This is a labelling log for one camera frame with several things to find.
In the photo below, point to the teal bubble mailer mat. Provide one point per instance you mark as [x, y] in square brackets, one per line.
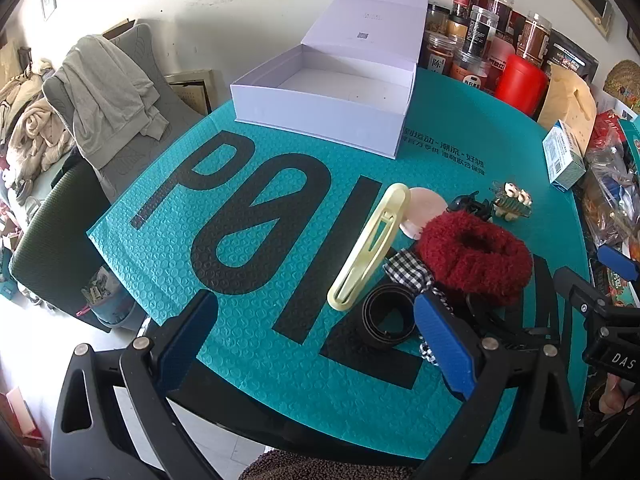
[525, 175]

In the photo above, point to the grey hoodie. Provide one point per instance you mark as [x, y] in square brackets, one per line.
[100, 90]

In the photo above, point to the dark green armchair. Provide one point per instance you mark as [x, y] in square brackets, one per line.
[55, 240]

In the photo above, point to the teal printed carton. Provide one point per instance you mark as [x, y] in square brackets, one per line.
[631, 132]

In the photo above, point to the mushroom decorated clear hair clip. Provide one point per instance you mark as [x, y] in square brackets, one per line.
[512, 200]

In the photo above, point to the cluster of clear plastic jars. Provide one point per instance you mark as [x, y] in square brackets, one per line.
[480, 25]

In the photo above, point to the white green medicine box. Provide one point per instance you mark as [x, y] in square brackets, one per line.
[562, 155]

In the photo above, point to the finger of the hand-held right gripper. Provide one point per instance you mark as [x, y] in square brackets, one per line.
[580, 292]
[620, 260]

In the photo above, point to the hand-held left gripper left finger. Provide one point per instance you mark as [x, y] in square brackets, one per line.
[182, 345]

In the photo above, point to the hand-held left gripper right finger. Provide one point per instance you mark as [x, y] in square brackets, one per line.
[445, 345]

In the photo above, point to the framed board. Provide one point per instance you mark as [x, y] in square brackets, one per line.
[192, 92]

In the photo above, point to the black claw hair clip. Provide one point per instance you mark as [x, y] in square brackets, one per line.
[470, 207]

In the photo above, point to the clear bag of snacks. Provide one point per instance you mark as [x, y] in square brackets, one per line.
[610, 195]

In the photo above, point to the person's right hand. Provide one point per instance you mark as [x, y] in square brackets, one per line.
[620, 395]

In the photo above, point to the white gift box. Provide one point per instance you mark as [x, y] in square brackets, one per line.
[325, 90]

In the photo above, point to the black snack bag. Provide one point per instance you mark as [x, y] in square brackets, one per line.
[575, 57]

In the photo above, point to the cream hair clip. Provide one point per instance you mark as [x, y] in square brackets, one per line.
[400, 205]

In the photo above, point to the red fuzzy scrunchie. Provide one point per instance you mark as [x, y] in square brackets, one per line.
[440, 255]

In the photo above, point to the blue floor basket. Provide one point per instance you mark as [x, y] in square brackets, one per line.
[112, 305]

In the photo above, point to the woven straw hat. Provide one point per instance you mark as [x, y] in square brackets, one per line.
[625, 85]

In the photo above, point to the red canister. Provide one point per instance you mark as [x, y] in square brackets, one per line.
[520, 85]

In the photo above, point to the pile of beige clothes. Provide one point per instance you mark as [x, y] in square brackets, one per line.
[35, 125]

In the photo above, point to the kraft paper bag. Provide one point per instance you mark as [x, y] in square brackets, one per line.
[565, 100]

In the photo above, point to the red snack packet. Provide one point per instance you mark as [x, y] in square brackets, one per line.
[607, 127]

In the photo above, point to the black white checkered scrunchie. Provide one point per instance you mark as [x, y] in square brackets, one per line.
[405, 270]

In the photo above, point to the grey chair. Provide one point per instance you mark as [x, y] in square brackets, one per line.
[150, 50]

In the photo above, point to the black hair band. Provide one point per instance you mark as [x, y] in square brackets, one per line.
[370, 320]

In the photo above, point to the pink round compact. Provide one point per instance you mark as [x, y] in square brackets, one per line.
[425, 207]

